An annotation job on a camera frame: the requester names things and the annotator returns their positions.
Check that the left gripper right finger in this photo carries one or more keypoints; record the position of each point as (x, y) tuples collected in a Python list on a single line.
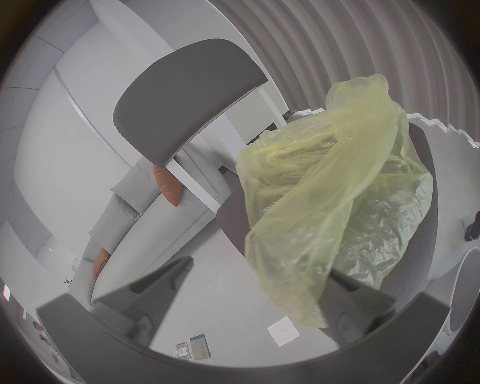
[(360, 311)]

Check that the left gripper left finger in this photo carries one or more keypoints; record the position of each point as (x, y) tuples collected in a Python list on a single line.
[(142, 300)]

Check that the yellow plastic bag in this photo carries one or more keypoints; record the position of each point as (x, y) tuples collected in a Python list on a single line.
[(318, 180)]

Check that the white trash bin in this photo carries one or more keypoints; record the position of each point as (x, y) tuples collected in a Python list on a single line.
[(468, 296)]

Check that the orange pillow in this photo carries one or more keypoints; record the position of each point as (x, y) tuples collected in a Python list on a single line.
[(168, 183), (100, 262)]

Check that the light grey sofa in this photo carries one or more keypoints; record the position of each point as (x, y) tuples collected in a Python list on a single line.
[(150, 240)]

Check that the light grey cushion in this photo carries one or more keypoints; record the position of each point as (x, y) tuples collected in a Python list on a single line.
[(112, 225), (135, 183)]

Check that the grey and white chair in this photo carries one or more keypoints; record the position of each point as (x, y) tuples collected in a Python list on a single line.
[(187, 93)]

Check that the beige curtain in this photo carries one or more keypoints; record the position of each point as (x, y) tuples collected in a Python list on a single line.
[(337, 37)]

